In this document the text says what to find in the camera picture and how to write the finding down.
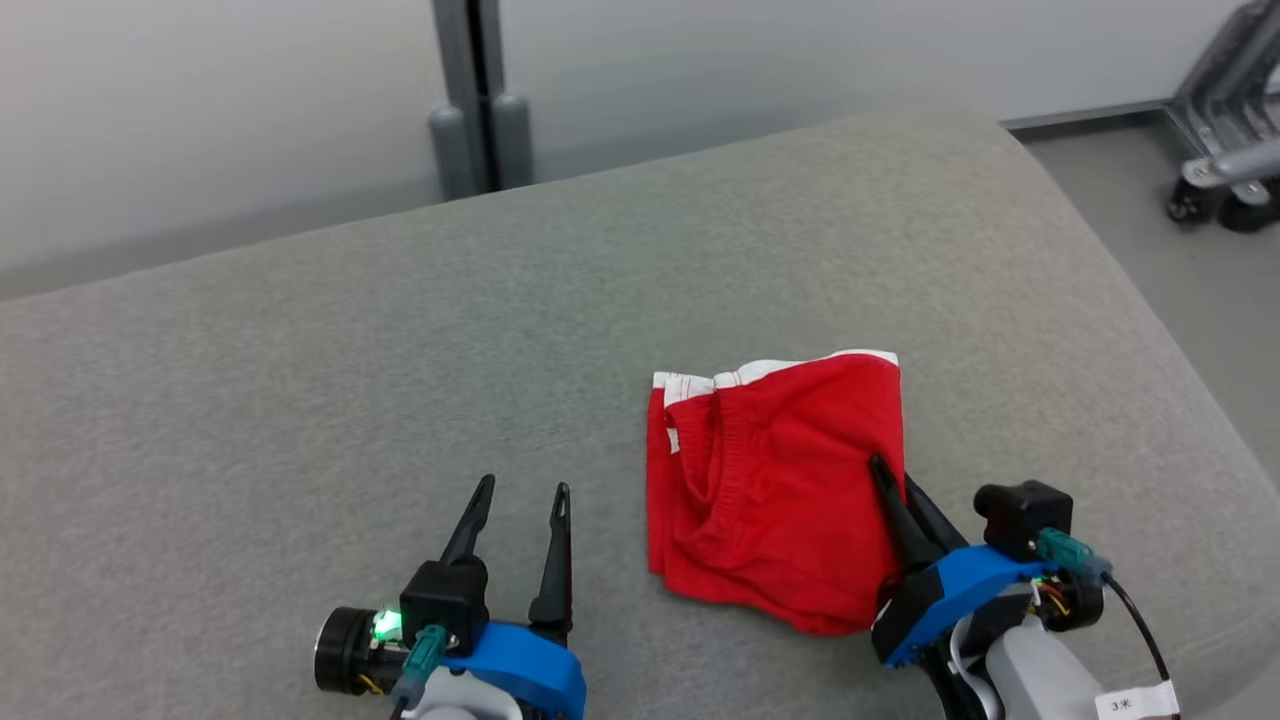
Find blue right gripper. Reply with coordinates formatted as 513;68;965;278
868;453;1051;669

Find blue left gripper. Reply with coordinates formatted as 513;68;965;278
440;474;588;720

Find red garment with white trim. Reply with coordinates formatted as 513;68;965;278
645;349;909;638

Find black cylindrical right gripper motor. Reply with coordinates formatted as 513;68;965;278
1035;570;1106;633

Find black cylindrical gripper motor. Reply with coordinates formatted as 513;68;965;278
1035;570;1106;633
314;605;406;696

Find black cylindrical left gripper motor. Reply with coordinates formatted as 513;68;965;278
314;605;406;696

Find black caster wheel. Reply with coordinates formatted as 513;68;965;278
1167;180;1216;223
1220;185;1276;236

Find black cable with teal plug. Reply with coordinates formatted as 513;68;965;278
388;625;448;720
1036;528;1171;691

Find white cable loop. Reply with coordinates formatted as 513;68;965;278
948;612;1001;716

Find white cable label tag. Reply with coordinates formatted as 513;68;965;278
1095;680;1181;720

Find grey metal door post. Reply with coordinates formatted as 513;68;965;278
432;0;506;196

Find grey metal cart frame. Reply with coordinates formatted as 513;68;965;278
1165;0;1280;236

